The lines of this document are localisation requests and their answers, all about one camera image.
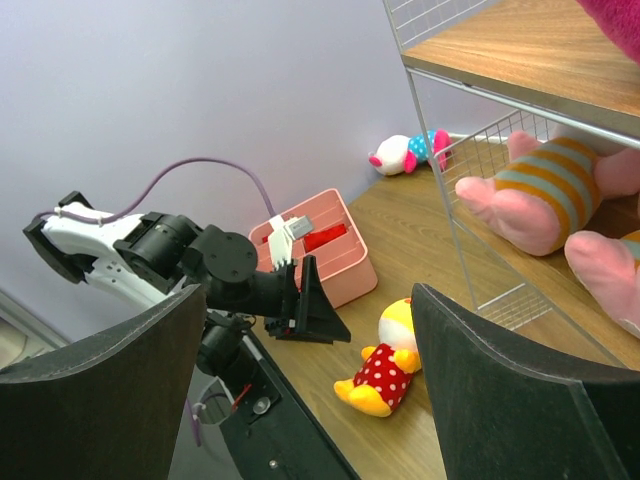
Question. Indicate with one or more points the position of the pink plush face down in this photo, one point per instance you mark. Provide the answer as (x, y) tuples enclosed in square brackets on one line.
[(550, 189)]

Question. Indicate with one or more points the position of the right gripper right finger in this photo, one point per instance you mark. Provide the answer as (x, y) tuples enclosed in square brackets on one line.
[(506, 407)]

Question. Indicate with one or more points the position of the white wire wooden shelf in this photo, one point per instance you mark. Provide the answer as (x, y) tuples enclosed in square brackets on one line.
[(550, 64)]

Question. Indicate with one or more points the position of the white panda plush blue dress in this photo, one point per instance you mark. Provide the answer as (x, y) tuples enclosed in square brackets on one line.
[(402, 154)]

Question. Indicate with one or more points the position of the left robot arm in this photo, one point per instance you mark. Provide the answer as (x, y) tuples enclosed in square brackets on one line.
[(145, 258)]

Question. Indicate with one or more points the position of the red block under camera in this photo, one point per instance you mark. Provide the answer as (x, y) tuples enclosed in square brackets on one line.
[(318, 238)]

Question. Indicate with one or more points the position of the pink frog plush striped shirt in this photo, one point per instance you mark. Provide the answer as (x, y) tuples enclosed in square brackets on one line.
[(609, 269)]

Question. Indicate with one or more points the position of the yellow frog plush back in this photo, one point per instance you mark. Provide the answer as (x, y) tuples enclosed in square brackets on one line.
[(380, 385)]

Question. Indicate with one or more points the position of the pink divided tray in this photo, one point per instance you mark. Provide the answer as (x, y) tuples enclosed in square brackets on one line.
[(344, 267)]

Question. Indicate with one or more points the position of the white panda plush with glasses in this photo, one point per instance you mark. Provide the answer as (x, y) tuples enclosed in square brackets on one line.
[(619, 22)]

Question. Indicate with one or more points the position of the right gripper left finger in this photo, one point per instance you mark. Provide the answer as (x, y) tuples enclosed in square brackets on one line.
[(108, 406)]

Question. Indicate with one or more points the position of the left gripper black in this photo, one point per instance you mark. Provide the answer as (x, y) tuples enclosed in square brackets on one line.
[(300, 313)]

